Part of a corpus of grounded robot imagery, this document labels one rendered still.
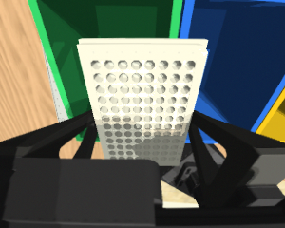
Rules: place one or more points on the blue open bin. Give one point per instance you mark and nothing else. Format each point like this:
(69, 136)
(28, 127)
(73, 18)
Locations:
(245, 66)

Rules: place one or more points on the yellow open bin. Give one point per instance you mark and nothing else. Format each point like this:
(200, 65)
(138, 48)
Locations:
(275, 123)

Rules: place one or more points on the green open-top bin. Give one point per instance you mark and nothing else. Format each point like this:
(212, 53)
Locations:
(61, 23)

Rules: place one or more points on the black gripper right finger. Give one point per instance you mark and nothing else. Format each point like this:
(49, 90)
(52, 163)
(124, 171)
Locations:
(251, 159)

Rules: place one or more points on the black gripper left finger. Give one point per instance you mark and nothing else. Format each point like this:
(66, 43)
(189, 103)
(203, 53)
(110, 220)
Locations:
(47, 141)

